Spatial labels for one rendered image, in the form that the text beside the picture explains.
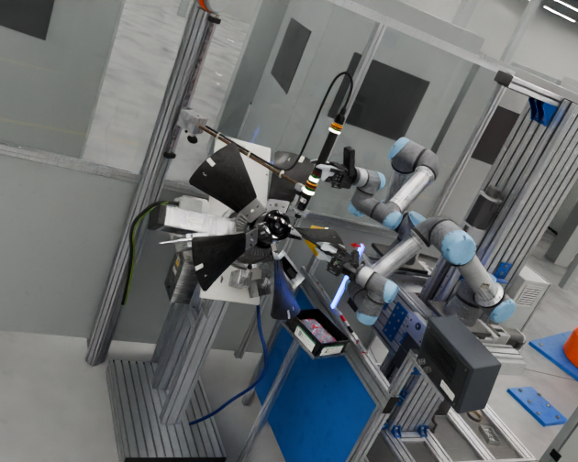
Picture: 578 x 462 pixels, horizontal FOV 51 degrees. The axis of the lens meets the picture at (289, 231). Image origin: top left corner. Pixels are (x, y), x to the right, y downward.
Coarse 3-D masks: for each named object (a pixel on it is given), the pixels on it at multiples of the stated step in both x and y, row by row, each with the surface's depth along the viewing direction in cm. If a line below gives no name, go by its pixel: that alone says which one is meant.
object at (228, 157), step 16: (224, 160) 224; (240, 160) 225; (192, 176) 224; (208, 176) 225; (224, 176) 225; (240, 176) 226; (208, 192) 227; (224, 192) 228; (240, 192) 227; (240, 208) 230
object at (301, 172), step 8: (280, 152) 248; (288, 152) 248; (280, 160) 247; (304, 160) 246; (296, 168) 244; (304, 168) 244; (312, 168) 245; (272, 176) 244; (288, 176) 242; (296, 176) 242; (304, 176) 242; (320, 176) 243; (272, 184) 242; (280, 184) 241; (288, 184) 240; (304, 184) 240; (272, 192) 240; (280, 192) 239; (288, 192) 238; (288, 200) 236
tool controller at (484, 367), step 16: (432, 320) 202; (448, 320) 204; (432, 336) 201; (448, 336) 195; (464, 336) 197; (432, 352) 201; (448, 352) 194; (464, 352) 189; (480, 352) 190; (432, 368) 202; (448, 368) 194; (464, 368) 186; (480, 368) 184; (496, 368) 187; (448, 384) 195; (464, 384) 187; (480, 384) 188; (448, 400) 196; (464, 400) 189; (480, 400) 192
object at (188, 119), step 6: (186, 108) 255; (180, 114) 255; (186, 114) 252; (192, 114) 252; (198, 114) 256; (180, 120) 254; (186, 120) 252; (192, 120) 251; (198, 120) 250; (204, 120) 254; (186, 126) 252; (192, 126) 251; (198, 126) 253; (192, 132) 251; (198, 132) 255
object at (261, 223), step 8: (264, 216) 226; (272, 216) 228; (280, 216) 229; (248, 224) 234; (256, 224) 230; (264, 224) 224; (272, 224) 227; (280, 224) 229; (288, 224) 230; (272, 232) 226; (280, 232) 227; (288, 232) 229; (264, 240) 230; (272, 240) 227; (280, 240) 227; (264, 248) 236
